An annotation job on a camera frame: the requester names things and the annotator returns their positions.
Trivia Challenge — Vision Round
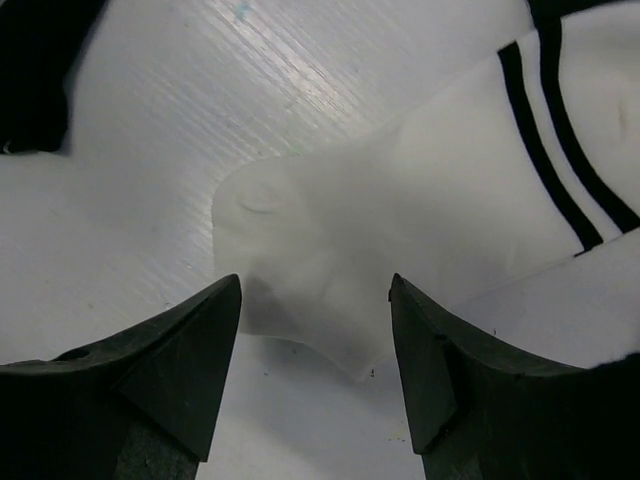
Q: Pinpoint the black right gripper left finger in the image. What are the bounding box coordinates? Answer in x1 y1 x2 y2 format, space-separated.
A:
1 275 242 479

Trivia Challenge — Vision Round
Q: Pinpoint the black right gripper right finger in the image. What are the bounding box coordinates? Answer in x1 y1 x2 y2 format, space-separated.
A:
388 276 639 479

